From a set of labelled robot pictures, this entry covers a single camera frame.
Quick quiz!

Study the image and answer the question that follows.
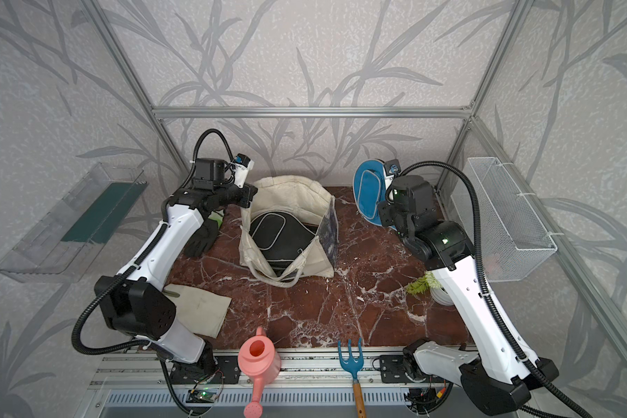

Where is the blue hand rake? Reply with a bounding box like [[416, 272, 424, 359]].
[[337, 338, 367, 418]]

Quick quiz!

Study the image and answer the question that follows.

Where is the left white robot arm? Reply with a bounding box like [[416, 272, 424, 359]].
[[71, 128, 257, 381]]

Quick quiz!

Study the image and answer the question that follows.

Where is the beige canvas tote bag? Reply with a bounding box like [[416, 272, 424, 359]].
[[239, 175, 339, 288]]

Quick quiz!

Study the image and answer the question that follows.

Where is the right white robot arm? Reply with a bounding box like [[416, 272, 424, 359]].
[[377, 160, 589, 417]]

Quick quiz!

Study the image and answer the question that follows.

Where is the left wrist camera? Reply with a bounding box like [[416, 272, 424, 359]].
[[233, 153, 254, 188]]

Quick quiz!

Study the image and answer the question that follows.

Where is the black and green work glove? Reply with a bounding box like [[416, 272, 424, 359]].
[[183, 209, 225, 259]]

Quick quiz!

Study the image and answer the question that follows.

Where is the white wire basket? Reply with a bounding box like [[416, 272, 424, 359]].
[[463, 157, 557, 282]]

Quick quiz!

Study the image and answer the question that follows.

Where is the pink watering can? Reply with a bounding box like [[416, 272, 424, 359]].
[[238, 327, 281, 418]]

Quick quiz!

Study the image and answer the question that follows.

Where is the beige gardening glove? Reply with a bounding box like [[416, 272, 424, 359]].
[[163, 284, 232, 339]]

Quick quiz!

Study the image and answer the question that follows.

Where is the potted flower plant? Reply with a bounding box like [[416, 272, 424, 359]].
[[406, 272, 454, 307]]

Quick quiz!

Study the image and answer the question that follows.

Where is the clear plastic shelf tray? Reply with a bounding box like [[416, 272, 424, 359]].
[[0, 163, 148, 283]]

